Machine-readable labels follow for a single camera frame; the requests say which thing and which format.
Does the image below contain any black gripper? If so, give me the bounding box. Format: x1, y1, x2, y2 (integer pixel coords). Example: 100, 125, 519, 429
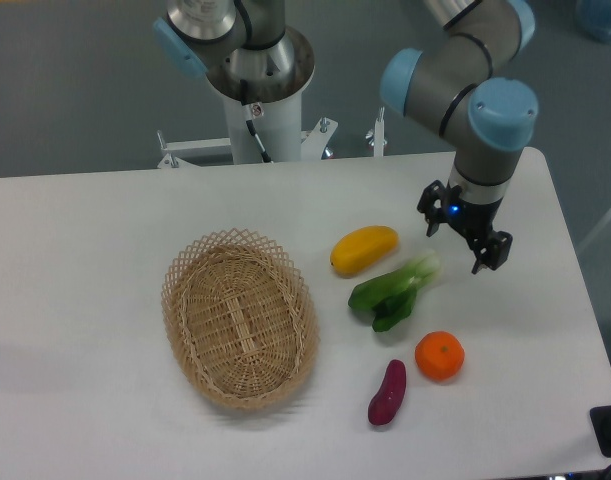
417, 180, 513, 274

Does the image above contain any green bok choy vegetable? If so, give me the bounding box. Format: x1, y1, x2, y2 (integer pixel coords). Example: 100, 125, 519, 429
348, 251, 441, 333

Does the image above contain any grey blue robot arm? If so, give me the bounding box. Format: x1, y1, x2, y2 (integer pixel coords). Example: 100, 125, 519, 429
153, 1, 539, 270

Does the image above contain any yellow mango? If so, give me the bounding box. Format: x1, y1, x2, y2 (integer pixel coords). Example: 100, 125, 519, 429
330, 225, 399, 276

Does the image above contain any orange tangerine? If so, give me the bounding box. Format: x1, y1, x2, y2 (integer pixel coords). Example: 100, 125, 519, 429
414, 331, 465, 382

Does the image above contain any purple sweet potato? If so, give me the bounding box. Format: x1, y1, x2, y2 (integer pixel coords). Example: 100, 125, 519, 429
368, 359, 407, 426

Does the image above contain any woven wicker basket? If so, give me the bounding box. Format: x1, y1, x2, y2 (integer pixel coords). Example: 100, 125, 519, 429
161, 229, 319, 411

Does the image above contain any black device at edge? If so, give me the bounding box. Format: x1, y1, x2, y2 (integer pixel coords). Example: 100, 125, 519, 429
589, 405, 611, 458

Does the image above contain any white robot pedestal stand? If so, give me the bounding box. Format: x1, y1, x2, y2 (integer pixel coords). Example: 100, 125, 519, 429
156, 24, 389, 169

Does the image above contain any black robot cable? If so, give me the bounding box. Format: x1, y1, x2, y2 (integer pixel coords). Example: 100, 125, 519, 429
239, 79, 274, 164

